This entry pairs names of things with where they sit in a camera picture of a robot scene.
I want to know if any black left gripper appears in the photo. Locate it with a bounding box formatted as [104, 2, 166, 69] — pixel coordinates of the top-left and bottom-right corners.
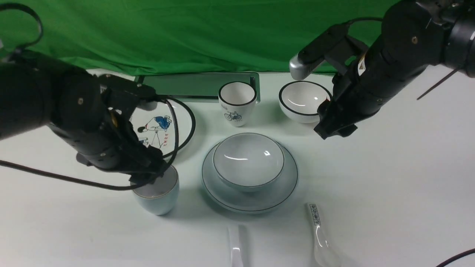
[49, 74, 167, 184]

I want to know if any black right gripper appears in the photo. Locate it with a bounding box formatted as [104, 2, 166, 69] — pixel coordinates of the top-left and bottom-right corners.
[314, 37, 412, 139]

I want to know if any pale blue handleless cup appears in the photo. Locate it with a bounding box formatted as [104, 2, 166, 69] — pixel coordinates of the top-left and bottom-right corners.
[132, 166, 180, 216]

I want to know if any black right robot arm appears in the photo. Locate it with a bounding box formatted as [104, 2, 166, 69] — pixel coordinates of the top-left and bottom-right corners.
[314, 0, 474, 139]

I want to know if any black zip tie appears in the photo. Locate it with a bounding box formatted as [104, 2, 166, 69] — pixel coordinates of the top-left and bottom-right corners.
[417, 67, 461, 101]

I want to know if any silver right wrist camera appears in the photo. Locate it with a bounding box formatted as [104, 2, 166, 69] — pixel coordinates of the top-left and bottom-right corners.
[289, 23, 368, 80]

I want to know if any plain white ceramic spoon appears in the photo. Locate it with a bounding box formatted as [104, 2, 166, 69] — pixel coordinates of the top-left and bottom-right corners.
[227, 225, 246, 267]

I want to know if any pale blue flat plate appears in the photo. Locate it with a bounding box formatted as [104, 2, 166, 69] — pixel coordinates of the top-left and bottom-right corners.
[202, 144, 299, 214]

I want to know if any green rectangular tray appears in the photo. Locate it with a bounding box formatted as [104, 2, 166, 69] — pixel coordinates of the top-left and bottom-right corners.
[135, 72, 260, 103]

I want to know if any white spoon with characters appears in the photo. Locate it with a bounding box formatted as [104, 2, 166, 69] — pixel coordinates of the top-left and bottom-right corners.
[306, 202, 341, 267]

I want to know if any pale blue wide bowl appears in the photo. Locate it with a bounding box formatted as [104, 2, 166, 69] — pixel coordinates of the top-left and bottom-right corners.
[212, 132, 287, 192]

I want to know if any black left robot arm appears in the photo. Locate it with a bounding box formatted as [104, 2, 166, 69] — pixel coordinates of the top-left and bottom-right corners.
[0, 51, 167, 185]

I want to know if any black-rimmed small white bowl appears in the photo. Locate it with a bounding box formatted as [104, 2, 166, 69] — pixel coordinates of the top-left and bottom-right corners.
[278, 81, 331, 123]

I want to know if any green backdrop cloth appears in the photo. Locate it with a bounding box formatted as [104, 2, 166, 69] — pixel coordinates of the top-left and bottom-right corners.
[19, 0, 396, 76]

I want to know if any white bicycle cup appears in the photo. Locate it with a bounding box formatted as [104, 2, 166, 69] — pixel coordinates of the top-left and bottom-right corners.
[218, 82, 257, 127]

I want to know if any black-rimmed illustrated plate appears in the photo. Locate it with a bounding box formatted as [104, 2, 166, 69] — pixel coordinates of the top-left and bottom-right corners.
[130, 99, 196, 158]

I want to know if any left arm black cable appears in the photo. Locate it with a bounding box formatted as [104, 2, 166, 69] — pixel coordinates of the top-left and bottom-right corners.
[0, 3, 196, 191]

